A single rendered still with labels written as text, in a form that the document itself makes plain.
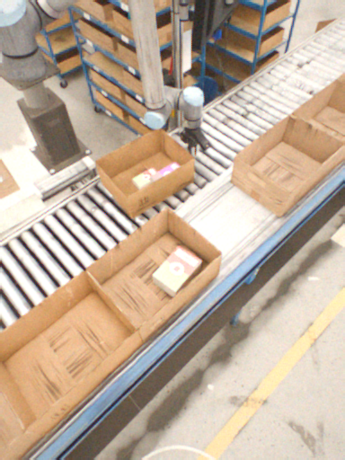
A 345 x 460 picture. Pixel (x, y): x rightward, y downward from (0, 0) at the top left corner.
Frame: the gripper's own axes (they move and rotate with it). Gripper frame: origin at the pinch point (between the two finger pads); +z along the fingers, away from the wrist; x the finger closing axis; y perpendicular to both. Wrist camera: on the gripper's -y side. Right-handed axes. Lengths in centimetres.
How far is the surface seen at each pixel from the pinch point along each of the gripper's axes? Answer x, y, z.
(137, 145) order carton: 20.4, 21.2, -7.2
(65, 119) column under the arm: 42, 50, -19
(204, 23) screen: -17, 13, -55
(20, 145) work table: 61, 81, 6
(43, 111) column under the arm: 50, 52, -27
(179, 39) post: -16, 27, -44
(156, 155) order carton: 10.9, 18.4, 4.9
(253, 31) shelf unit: -129, 66, 7
